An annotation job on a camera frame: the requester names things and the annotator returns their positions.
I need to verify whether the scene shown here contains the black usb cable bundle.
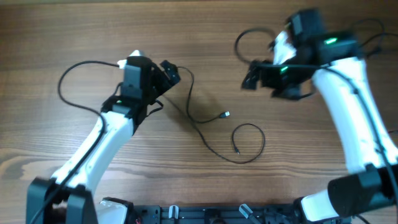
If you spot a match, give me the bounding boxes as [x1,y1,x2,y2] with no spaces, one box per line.
[161,65,266,165]

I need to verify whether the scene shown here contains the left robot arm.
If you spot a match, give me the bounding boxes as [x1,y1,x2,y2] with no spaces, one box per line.
[25,50,180,223]

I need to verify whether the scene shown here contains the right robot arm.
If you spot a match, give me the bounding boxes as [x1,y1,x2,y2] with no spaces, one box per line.
[241,8,397,223]

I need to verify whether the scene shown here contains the right camera black cable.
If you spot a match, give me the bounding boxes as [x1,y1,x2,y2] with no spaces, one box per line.
[233,27,398,200]

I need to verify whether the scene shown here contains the camera black cable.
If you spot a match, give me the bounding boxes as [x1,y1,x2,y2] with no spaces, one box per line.
[28,60,125,224]
[233,27,398,200]

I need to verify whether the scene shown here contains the left camera black cable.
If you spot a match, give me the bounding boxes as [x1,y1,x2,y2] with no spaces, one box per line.
[28,60,125,224]

